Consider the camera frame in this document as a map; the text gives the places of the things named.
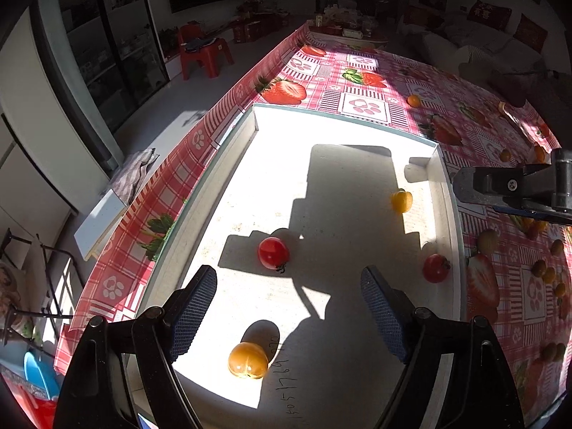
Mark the white cabinet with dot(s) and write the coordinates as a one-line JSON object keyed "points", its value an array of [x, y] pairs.
{"points": [[40, 120]]}

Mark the strawberry print checked tablecloth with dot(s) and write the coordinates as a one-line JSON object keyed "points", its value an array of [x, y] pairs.
{"points": [[447, 98]]}

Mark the red plastic basin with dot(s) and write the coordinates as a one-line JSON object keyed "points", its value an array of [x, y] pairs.
{"points": [[40, 411]]}

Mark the black metal rack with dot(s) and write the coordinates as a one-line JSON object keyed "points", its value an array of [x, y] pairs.
{"points": [[50, 277]]}

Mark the small orange cherry tomato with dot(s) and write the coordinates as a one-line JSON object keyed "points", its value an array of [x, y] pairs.
{"points": [[414, 100]]}

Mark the pile of snack packages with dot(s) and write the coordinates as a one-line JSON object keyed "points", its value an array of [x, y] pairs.
{"points": [[344, 31]]}

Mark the greenish cherry tomato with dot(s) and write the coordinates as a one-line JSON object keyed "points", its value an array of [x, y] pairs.
{"points": [[488, 240]]}

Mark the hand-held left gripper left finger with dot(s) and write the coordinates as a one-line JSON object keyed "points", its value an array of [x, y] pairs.
{"points": [[196, 308]]}

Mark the white bench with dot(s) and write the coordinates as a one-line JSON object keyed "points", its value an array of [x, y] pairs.
{"points": [[100, 221]]}

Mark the blue plastic basin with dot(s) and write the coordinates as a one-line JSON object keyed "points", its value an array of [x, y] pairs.
{"points": [[38, 373]]}

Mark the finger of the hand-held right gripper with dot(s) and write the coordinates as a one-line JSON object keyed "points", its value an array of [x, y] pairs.
{"points": [[491, 185], [554, 217]]}

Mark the red cushion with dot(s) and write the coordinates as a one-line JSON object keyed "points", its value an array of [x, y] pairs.
{"points": [[489, 14], [531, 32]]}

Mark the white foam tray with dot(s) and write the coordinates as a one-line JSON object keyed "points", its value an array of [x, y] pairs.
{"points": [[339, 232]]}

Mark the glass display cabinet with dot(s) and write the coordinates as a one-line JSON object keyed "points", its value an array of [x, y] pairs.
{"points": [[125, 31]]}

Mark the red plastic chair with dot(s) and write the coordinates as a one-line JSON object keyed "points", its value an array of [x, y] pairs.
{"points": [[210, 56]]}

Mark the red cherry tomato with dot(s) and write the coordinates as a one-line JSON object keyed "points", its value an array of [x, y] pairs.
{"points": [[435, 268], [273, 253]]}

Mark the white sofa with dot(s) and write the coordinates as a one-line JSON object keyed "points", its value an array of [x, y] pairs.
{"points": [[451, 40]]}

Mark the grey cloth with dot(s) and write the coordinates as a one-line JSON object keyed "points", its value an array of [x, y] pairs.
{"points": [[136, 172]]}

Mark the red gift boxes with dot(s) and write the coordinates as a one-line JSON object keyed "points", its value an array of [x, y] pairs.
{"points": [[257, 29]]}

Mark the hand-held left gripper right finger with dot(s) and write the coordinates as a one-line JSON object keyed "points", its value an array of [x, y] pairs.
{"points": [[384, 317]]}

